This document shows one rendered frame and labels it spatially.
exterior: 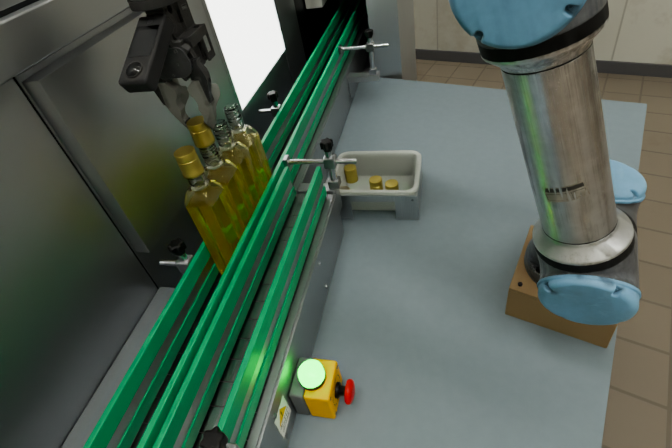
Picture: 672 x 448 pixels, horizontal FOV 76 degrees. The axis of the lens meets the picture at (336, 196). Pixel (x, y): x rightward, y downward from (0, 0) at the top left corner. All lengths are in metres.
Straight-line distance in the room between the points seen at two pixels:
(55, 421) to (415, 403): 0.56
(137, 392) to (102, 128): 0.41
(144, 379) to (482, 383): 0.55
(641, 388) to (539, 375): 0.96
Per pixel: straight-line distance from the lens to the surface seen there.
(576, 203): 0.56
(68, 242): 0.77
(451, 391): 0.83
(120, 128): 0.80
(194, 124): 0.75
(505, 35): 0.42
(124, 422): 0.75
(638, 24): 3.41
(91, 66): 0.77
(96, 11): 0.82
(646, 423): 1.75
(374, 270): 0.98
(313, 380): 0.75
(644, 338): 1.91
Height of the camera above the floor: 1.50
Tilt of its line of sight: 39 degrees down
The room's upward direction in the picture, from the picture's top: 12 degrees counter-clockwise
